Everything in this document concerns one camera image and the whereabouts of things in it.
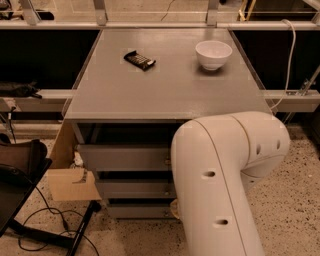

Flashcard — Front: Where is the grey top drawer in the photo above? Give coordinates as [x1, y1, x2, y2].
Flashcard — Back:
[77, 145, 171, 171]

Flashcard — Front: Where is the grey bottom drawer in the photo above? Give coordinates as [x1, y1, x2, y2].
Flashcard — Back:
[107, 198, 173, 219]

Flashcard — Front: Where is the grey drawer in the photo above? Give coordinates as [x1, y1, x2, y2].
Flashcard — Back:
[107, 198, 173, 219]
[77, 145, 171, 171]
[95, 179, 176, 199]

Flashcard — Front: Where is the cardboard box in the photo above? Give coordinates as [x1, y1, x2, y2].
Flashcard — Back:
[47, 122, 101, 201]

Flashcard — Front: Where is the white hanging cable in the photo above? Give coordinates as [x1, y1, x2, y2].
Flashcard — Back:
[269, 18, 298, 111]

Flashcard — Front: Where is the dark snack bar wrapper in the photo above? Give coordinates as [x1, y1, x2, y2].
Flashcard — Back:
[124, 51, 156, 71]

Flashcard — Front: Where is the black chair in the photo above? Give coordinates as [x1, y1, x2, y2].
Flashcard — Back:
[0, 133, 101, 256]

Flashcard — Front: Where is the grey drawer cabinet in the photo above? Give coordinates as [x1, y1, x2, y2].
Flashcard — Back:
[65, 28, 268, 219]

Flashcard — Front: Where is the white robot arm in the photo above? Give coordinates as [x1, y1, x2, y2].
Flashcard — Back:
[171, 112, 290, 256]

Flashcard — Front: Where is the black cloth on rail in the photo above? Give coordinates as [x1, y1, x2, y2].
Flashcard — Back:
[0, 81, 42, 99]

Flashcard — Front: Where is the black floor cable left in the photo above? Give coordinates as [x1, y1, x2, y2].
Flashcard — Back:
[17, 184, 100, 256]

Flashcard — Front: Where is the grey middle drawer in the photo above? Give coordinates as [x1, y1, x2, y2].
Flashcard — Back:
[95, 179, 176, 199]

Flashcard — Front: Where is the metal frame railing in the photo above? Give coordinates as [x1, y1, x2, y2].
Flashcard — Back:
[0, 0, 320, 141]

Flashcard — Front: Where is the white ceramic bowl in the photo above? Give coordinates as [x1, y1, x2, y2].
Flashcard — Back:
[195, 40, 233, 71]

